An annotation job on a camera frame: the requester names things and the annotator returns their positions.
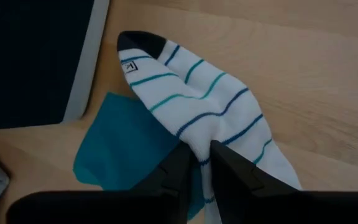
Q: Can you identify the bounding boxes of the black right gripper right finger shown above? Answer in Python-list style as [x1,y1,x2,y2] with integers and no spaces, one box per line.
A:
[211,139,301,200]

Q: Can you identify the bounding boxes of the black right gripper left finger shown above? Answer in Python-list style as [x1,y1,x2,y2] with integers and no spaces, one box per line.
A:
[130,141,196,196]

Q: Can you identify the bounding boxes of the teal garment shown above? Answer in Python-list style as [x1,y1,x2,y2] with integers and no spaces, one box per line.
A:
[72,91,207,220]

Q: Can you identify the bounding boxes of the white sock with blue stripes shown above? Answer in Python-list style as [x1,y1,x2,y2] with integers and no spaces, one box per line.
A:
[116,30,303,224]

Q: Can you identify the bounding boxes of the navy fabric bin white stripes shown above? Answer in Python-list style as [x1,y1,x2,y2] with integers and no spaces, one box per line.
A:
[0,0,111,131]

